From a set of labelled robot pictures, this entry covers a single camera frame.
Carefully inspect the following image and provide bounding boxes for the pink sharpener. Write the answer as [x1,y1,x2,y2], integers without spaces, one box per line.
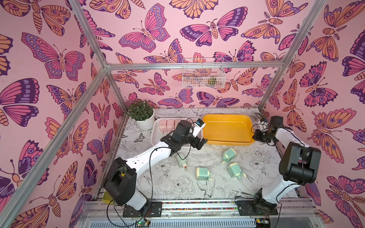
[159,119,167,134]
[175,119,181,127]
[166,119,175,132]

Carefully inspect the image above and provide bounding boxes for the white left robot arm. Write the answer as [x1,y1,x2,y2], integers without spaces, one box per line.
[103,119,207,212]

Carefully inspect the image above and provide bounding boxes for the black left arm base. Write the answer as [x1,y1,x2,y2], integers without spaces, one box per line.
[123,200,162,218]

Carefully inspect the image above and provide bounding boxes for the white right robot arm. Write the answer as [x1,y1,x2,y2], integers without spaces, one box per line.
[253,116,321,210]

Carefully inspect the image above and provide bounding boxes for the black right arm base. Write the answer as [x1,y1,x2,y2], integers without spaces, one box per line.
[234,188,279,216]

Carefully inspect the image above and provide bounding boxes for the white plastic storage box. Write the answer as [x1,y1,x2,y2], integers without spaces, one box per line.
[151,117,203,146]

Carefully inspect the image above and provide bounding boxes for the yellow plastic storage box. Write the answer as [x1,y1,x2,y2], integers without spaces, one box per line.
[202,114,255,146]

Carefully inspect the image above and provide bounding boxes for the green sharpener left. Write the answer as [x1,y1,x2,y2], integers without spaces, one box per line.
[176,154,188,171]

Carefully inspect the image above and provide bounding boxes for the green sharpener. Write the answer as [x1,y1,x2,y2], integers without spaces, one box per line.
[222,148,237,163]
[195,167,212,181]
[176,154,188,171]
[227,162,247,179]

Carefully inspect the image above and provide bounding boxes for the white plastic flower pot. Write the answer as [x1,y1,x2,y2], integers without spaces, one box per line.
[136,110,156,131]

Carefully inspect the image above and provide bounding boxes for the green sharpener lower centre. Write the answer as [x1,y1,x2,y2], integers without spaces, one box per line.
[195,167,212,181]

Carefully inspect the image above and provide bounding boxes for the green sharpener upper right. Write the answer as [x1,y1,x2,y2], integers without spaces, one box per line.
[222,148,237,163]

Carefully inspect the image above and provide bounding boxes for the green leafy plant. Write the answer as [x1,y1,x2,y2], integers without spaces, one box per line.
[127,100,154,121]

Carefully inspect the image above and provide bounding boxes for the green sharpener lower right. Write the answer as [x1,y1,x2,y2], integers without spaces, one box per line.
[227,162,247,179]

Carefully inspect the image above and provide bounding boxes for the green circuit board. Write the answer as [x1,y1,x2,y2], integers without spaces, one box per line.
[135,220,151,228]

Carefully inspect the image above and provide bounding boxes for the yellow rubber glove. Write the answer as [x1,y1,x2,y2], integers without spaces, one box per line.
[102,191,113,204]

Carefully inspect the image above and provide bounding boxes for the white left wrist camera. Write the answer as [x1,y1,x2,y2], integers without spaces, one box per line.
[193,119,206,137]

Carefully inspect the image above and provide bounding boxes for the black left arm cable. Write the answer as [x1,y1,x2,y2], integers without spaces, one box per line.
[106,143,192,228]

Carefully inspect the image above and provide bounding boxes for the white wire basket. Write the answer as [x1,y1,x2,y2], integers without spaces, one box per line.
[181,61,226,89]

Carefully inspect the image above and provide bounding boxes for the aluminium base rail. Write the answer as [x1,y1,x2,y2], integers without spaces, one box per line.
[76,198,325,228]

